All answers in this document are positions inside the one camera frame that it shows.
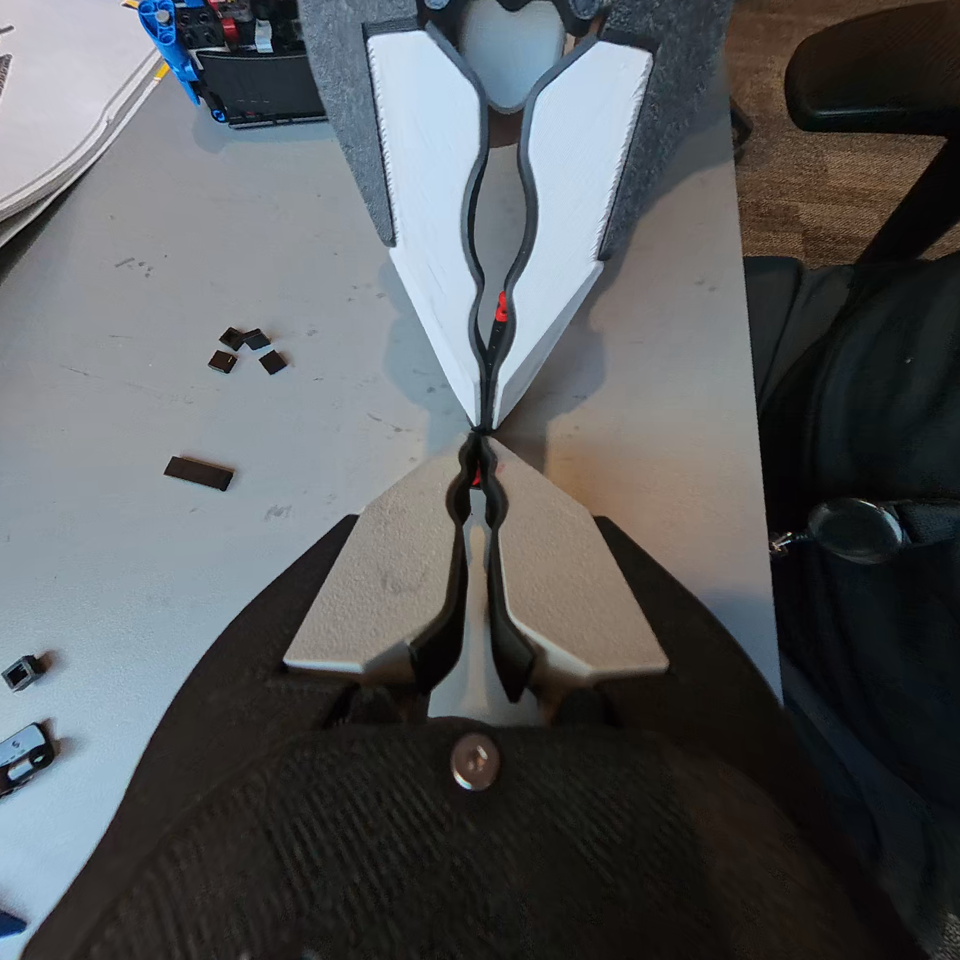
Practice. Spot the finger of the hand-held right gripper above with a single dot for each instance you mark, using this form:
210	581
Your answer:
427	165
577	165

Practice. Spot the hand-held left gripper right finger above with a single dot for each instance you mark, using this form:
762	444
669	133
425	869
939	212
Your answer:
570	592

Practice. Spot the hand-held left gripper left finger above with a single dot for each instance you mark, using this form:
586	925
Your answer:
375	585

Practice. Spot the black beam with red pins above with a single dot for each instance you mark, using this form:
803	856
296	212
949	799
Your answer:
501	307

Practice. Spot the long black tile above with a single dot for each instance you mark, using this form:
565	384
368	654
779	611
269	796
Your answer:
199	472

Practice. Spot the grey desk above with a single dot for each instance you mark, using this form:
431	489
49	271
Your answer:
150	600

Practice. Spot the black and blue brick model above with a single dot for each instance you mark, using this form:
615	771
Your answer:
255	82

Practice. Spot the small black square tile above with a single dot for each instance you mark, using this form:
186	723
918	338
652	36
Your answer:
272	363
232	339
223	362
257	338

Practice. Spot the open instruction booklet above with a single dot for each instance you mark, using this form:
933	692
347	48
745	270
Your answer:
52	90

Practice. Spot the black badge reel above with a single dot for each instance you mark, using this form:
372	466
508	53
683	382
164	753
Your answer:
855	531

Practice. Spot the black office chair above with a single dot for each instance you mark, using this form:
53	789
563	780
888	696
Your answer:
870	75

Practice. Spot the small black cube brick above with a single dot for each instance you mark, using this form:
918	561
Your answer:
22	671

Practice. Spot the grey and black connector piece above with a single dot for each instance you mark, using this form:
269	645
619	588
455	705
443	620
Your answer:
26	757

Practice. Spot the dark blue curved toy piece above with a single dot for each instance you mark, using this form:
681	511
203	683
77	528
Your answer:
7	924

